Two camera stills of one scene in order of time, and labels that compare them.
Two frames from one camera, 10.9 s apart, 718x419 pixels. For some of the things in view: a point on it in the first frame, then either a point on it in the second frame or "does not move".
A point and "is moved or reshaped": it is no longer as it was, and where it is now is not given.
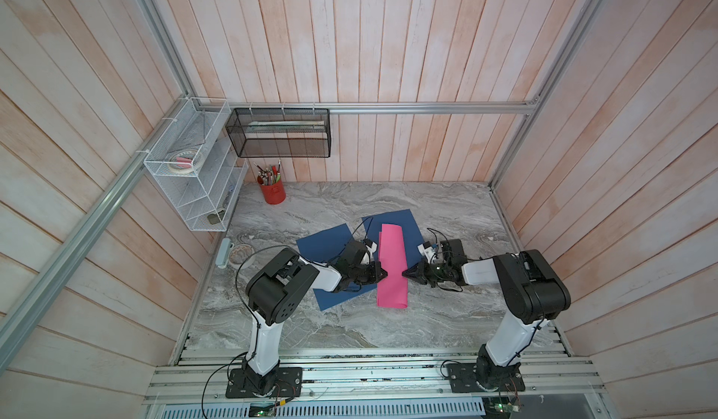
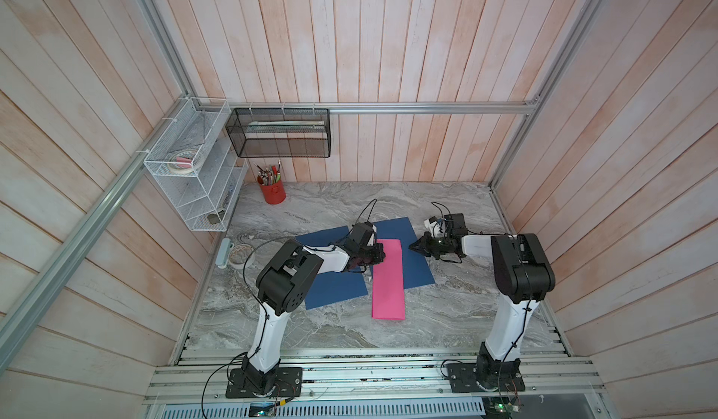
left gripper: [375, 267] to [380, 255]
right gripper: [422, 273] to [423, 247]
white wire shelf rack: [195, 165] does not move
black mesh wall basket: [280, 132] does not move
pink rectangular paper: [393, 290] is moved or reshaped
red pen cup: [272, 186] does not move
